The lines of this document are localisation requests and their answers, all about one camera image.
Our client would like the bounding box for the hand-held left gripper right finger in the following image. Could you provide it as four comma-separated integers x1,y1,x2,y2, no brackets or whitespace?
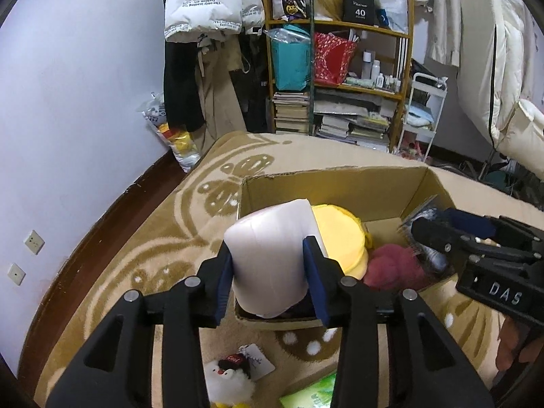
303,236,496,408

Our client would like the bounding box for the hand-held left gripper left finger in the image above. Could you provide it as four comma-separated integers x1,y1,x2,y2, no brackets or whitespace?
45,242,234,408

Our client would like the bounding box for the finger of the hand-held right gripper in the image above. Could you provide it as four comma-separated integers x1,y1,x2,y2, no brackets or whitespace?
410,218,537,265
442,207,544,248

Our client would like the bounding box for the pink plush toy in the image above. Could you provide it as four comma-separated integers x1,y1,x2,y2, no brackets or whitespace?
362,243,430,293

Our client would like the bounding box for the yellow plush toy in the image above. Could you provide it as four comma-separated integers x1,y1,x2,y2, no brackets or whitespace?
310,204,374,280

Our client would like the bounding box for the pink soft foam block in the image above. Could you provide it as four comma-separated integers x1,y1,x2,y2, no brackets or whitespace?
223,198,324,319

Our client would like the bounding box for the cardboard box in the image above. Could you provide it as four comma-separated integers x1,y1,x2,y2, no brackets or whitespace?
234,166,457,332

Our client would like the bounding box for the person's right hand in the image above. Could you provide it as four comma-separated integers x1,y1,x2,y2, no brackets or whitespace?
495,318,536,371

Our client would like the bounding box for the white plush duck toy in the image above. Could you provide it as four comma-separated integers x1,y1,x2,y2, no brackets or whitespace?
204,343,275,408

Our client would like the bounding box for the green tissue pack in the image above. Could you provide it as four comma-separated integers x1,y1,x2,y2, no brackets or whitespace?
279,372,338,408

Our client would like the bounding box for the white trolley cart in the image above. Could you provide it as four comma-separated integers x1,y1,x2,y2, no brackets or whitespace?
396,72,449,163

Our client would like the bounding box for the pile of magazines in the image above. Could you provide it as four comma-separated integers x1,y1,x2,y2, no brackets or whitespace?
314,92,392,150

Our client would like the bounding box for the plastic bag of toys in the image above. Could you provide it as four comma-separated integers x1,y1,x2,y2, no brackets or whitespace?
142,92,203,173

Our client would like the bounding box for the cream folded mattress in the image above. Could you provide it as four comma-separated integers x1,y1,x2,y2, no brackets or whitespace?
456,0,544,171

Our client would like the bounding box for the group of cosmetic bottles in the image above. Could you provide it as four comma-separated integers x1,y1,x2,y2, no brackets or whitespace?
346,50,403,94

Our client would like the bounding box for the wooden shelf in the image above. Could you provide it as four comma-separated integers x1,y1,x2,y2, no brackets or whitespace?
260,0,415,154

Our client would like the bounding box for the stack of books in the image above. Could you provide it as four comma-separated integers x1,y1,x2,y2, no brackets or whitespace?
272,90,311,134

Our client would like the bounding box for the beige coat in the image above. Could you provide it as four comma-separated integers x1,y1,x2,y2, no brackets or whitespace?
198,34,250,154

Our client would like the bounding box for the black hanging garment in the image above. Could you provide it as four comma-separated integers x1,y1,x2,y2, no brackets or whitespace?
229,34,271,134

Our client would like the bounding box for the black coat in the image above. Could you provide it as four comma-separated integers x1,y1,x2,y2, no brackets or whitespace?
163,42,205,133

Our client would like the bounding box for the red patterned bag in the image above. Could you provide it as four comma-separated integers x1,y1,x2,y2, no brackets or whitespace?
313,32,358,87

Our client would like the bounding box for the green pole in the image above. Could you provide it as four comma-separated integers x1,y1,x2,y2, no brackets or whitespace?
307,0,318,135

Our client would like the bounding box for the floral curtain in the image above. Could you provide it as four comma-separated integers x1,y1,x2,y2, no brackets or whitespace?
336,0,544,68

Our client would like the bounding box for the teal bag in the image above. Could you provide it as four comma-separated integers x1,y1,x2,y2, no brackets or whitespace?
266,25,313,91

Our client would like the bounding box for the black box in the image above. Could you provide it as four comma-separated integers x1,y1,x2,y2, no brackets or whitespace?
342,0,377,27

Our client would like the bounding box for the white puffer jacket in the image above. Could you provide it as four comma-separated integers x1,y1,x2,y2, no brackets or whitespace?
164,0,266,44

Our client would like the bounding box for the wall socket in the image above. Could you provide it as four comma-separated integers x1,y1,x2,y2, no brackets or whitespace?
23,229,46,255
8,262,27,286

